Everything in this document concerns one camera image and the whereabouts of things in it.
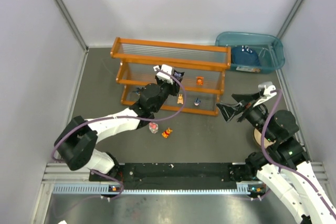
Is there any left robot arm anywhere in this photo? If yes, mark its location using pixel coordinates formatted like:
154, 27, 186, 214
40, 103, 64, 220
54, 72, 183, 177

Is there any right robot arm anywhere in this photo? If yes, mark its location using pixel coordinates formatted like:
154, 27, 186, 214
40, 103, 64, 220
217, 89, 335, 223

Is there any grey slotted cable duct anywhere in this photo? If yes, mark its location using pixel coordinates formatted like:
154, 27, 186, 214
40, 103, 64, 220
52, 183, 250, 195

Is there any orange wooden shelf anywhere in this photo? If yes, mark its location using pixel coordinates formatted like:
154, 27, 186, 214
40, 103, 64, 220
110, 37, 231, 116

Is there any orange rabbit toy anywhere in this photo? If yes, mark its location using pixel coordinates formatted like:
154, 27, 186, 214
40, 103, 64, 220
177, 93, 184, 104

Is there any blue donkey toy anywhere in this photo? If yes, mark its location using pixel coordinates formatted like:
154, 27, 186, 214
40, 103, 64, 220
194, 98, 201, 106

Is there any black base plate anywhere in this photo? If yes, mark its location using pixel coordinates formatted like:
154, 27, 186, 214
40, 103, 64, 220
88, 162, 260, 190

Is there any yellow bear toy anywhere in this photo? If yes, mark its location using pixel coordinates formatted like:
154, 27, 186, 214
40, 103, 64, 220
161, 128, 173, 138

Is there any teal plastic bin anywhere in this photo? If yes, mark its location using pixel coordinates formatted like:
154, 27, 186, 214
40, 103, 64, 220
215, 31, 285, 74

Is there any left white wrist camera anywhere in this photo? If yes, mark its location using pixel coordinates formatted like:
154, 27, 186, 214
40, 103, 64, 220
153, 65, 174, 84

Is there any black white Kuromi toy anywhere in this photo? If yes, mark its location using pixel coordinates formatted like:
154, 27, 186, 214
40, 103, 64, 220
173, 70, 184, 82

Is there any tan tape roll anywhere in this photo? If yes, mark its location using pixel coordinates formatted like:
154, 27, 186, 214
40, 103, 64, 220
254, 129, 275, 148

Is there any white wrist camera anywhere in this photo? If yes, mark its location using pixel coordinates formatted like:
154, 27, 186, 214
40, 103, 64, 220
253, 81, 277, 107
153, 65, 174, 84

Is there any pink heart flower toy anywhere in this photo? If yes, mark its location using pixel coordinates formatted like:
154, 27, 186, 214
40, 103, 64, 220
149, 122, 159, 134

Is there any aluminium frame rail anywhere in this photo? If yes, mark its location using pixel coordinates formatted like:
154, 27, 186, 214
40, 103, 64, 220
41, 163, 117, 185

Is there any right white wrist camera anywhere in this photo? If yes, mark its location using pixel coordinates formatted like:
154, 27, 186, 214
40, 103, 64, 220
253, 81, 277, 107

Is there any dark blue cap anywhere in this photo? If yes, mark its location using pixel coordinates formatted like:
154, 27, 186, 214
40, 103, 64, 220
232, 45, 260, 66

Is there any black and yellow toy figure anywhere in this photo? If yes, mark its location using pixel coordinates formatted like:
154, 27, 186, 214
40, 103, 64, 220
132, 87, 143, 97

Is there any orange striped tiger toy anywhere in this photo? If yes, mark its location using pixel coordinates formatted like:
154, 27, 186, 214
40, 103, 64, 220
196, 76, 204, 86

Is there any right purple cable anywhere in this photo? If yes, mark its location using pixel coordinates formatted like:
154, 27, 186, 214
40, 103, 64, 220
260, 89, 336, 214

